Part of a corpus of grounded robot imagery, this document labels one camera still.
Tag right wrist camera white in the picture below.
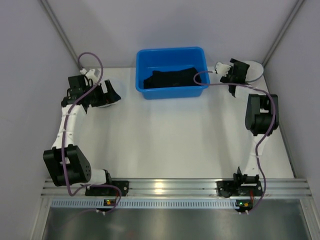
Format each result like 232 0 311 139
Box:
214 62 232 77

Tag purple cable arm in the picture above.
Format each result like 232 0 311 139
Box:
62 51 122 215
193 70 278 216

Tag black garment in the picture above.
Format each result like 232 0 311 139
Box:
143 67 198 89

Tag blue plastic bin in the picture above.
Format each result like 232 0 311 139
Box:
135 46 210 100

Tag aluminium mounting rail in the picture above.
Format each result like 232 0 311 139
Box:
41 177 313 198

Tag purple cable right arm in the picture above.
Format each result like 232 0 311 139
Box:
193 70 278 216

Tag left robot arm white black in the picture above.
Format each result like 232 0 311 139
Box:
43 74 129 197

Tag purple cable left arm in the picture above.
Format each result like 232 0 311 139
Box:
62 51 122 215

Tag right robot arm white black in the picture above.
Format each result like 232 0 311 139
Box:
214 58 279 198

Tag white mesh laundry bag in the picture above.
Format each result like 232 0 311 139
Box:
100 77 127 108
244 60 264 84

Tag slotted cable duct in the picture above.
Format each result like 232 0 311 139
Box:
51 198 251 210

